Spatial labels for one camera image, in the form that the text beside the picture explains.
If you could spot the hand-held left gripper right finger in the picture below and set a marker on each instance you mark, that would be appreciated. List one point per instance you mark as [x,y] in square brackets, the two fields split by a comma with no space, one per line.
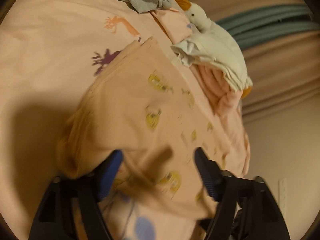
[208,180]

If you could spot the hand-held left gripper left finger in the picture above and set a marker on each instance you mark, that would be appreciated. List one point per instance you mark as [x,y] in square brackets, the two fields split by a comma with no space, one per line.
[111,177]

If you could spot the peach printed baby shirt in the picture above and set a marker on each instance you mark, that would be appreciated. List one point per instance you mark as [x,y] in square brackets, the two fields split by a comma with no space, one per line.
[140,120]

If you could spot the stack of pink folded clothes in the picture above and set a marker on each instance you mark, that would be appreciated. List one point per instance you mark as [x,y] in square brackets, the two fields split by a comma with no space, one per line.
[215,87]

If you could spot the pink printed blanket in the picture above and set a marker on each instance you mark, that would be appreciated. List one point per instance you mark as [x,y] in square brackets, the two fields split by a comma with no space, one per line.
[50,42]

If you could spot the white goose plush toy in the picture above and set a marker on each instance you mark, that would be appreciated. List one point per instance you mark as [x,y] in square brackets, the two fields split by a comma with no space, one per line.
[198,15]

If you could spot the blue green window curtain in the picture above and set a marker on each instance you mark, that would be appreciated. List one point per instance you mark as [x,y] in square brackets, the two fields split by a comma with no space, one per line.
[270,22]

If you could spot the white wall socket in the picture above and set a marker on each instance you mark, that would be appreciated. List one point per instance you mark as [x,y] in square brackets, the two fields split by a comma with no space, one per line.
[283,195]

